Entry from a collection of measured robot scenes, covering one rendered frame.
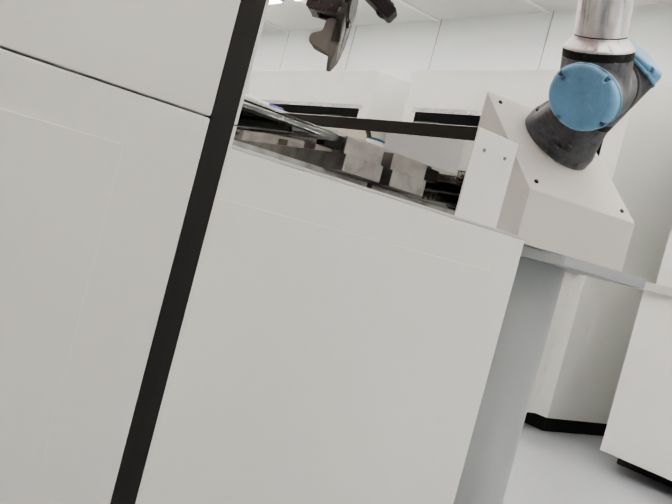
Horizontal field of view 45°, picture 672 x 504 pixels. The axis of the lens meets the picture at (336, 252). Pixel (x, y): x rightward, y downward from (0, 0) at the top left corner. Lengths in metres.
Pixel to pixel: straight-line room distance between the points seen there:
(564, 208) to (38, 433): 1.06
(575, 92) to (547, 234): 0.25
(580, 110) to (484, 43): 5.42
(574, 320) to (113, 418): 3.96
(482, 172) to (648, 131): 3.57
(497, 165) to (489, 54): 5.48
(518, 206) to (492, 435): 0.43
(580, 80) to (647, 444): 2.78
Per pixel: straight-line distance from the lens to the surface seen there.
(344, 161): 1.27
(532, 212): 1.44
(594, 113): 1.40
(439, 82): 5.63
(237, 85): 0.67
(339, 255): 0.99
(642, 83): 1.53
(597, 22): 1.40
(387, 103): 6.22
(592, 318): 4.63
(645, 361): 4.01
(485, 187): 1.24
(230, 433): 0.97
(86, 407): 0.66
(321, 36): 1.53
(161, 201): 0.64
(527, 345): 1.56
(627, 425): 4.04
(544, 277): 1.55
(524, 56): 6.47
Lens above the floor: 0.76
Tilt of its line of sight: 1 degrees down
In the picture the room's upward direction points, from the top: 15 degrees clockwise
